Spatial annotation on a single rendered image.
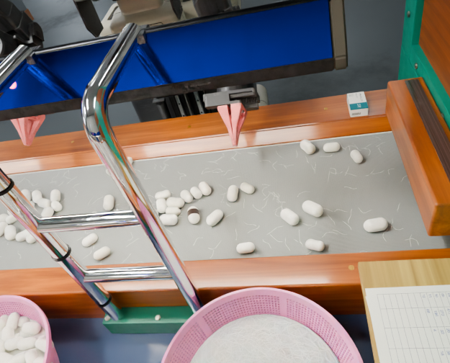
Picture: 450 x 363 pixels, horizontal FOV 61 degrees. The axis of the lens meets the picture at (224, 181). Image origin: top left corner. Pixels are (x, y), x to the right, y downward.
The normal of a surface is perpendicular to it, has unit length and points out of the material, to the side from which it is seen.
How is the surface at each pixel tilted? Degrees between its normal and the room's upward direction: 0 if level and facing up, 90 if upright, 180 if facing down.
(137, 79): 58
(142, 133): 0
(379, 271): 0
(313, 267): 0
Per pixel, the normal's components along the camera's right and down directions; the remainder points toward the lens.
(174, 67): -0.20, 0.23
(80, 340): -0.22, -0.70
